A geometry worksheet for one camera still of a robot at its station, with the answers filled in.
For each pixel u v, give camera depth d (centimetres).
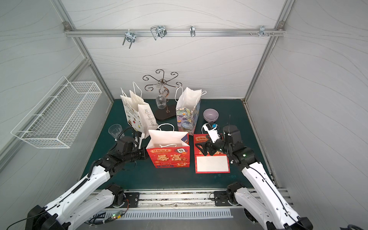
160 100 93
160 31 77
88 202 54
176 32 78
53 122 67
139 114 82
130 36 78
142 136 74
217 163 85
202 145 62
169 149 68
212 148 63
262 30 77
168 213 70
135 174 82
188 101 99
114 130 96
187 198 75
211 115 107
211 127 61
